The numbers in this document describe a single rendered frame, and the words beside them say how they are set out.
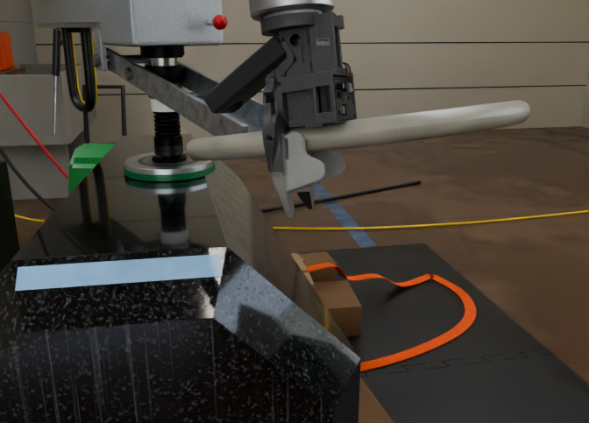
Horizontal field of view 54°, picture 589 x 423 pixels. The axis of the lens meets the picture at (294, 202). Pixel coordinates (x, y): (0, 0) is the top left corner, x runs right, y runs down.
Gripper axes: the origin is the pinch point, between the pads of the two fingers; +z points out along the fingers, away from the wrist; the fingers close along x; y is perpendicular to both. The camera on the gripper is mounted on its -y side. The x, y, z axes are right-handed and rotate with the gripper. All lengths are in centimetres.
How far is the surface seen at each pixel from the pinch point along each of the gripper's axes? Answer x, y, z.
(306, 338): 24.9, -11.9, 27.3
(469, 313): 174, -6, 77
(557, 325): 183, 26, 84
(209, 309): 11.4, -21.3, 17.8
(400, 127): 1.9, 12.4, -7.3
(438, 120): 4.5, 16.0, -7.6
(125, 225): 20.5, -42.8, 6.3
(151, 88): 47, -53, -19
